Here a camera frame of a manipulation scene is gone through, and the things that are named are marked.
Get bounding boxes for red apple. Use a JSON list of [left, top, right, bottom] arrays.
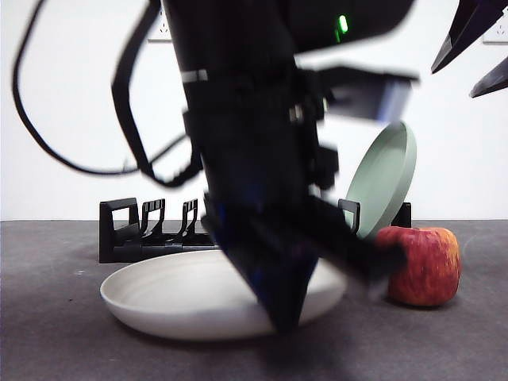
[[375, 225, 462, 307]]

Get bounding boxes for cream yellow plate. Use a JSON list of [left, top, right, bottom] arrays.
[[100, 249, 350, 341]]

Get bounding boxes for green plate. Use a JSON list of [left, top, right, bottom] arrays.
[[343, 121, 418, 241]]

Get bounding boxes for black plate rack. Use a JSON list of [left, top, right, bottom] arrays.
[[98, 197, 413, 264]]

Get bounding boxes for white wall socket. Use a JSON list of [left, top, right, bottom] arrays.
[[147, 7, 174, 44], [482, 21, 508, 44]]

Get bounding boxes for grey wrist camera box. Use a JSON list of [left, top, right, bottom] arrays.
[[317, 65, 421, 125]]

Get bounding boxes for black cable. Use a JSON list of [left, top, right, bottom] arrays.
[[110, 0, 203, 188], [11, 0, 140, 176]]

